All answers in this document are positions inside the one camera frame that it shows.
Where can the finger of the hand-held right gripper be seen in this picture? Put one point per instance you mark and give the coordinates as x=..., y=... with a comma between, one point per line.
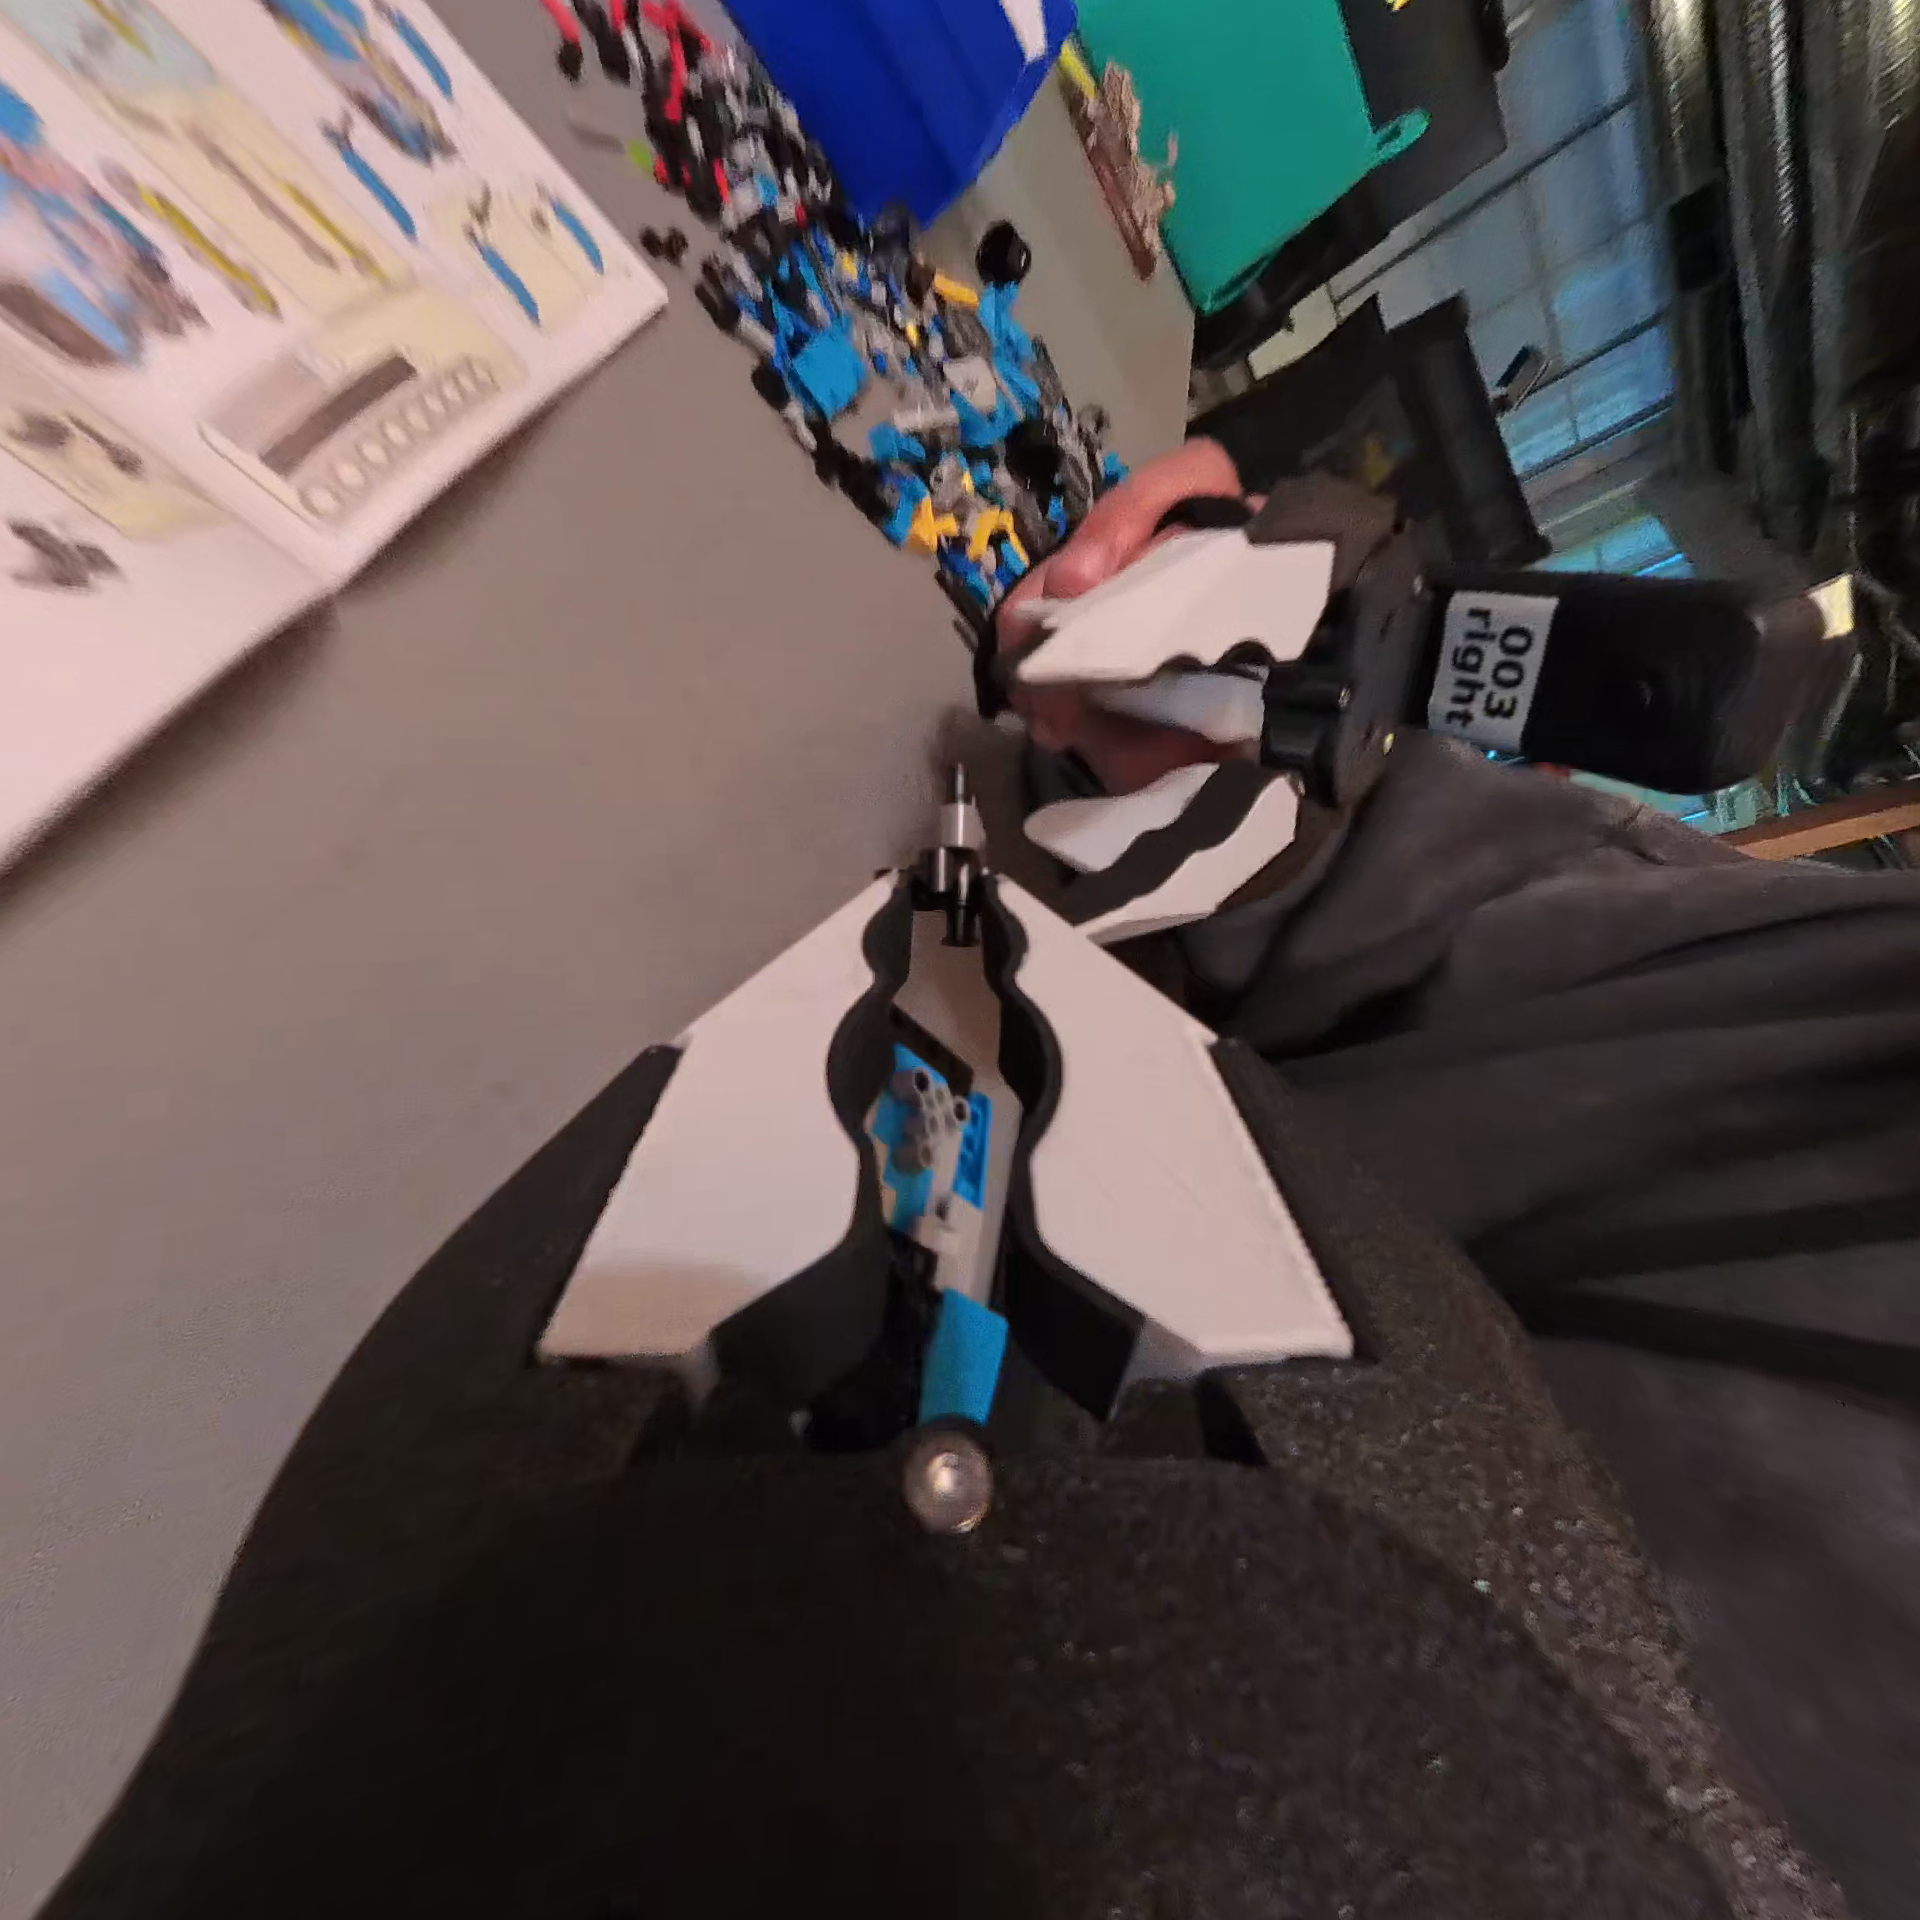
x=1185, y=826
x=1171, y=610

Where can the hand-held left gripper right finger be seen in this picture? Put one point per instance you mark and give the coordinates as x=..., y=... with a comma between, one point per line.
x=1171, y=1200

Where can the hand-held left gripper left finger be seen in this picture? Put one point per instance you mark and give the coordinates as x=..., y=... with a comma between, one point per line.
x=721, y=1200

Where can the blue grey toy robot model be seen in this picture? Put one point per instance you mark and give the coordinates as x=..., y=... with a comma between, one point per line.
x=937, y=1156

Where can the grey brick with black pins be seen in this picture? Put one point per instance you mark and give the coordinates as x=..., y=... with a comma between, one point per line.
x=961, y=822

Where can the black cross connector piece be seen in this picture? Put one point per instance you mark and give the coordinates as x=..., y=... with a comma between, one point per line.
x=954, y=893

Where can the person's right hand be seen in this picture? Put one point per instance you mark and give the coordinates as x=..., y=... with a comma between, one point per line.
x=1141, y=503

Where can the pile of small brick parts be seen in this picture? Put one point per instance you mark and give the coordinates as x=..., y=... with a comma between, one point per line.
x=902, y=405

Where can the brown wooden model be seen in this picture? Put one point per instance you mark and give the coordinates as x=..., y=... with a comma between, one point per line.
x=1133, y=165

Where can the green partition panel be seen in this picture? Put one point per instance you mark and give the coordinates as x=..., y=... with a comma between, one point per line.
x=1245, y=136

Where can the blue storage bin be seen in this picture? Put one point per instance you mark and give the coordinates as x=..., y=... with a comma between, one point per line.
x=902, y=90

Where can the open instruction booklet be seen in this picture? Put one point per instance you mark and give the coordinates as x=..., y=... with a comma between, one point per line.
x=225, y=301

